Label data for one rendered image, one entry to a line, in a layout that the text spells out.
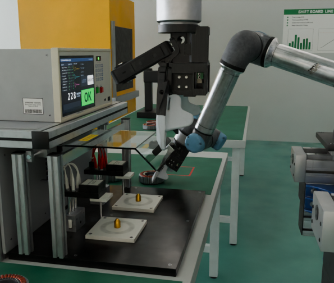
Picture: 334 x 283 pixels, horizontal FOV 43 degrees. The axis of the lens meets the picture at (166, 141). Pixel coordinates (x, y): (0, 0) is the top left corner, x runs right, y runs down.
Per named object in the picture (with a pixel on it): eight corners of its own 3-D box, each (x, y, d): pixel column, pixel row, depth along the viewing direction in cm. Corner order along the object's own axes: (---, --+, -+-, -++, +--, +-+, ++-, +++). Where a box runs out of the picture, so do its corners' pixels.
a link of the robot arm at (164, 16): (151, -5, 68) (161, 1, 76) (152, 25, 69) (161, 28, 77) (198, -6, 67) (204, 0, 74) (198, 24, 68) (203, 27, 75)
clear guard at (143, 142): (174, 150, 134) (174, 132, 133) (156, 171, 111) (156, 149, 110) (76, 146, 140) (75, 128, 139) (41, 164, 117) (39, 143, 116)
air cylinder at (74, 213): (85, 223, 138) (85, 206, 137) (76, 232, 131) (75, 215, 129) (71, 221, 139) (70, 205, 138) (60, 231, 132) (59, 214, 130)
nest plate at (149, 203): (163, 198, 161) (163, 195, 160) (153, 213, 146) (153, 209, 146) (124, 195, 164) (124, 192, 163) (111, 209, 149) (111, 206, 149)
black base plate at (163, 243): (205, 196, 170) (205, 190, 170) (175, 277, 109) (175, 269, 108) (93, 188, 179) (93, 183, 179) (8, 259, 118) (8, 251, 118)
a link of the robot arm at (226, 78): (257, 36, 142) (201, 160, 160) (266, 37, 151) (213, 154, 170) (227, 23, 146) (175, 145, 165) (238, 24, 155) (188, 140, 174)
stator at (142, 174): (166, 178, 193) (166, 170, 193) (161, 185, 183) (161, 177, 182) (142, 177, 195) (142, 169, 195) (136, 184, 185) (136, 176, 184)
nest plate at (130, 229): (147, 223, 137) (147, 219, 137) (134, 243, 123) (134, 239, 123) (103, 219, 140) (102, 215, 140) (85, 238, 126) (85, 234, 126)
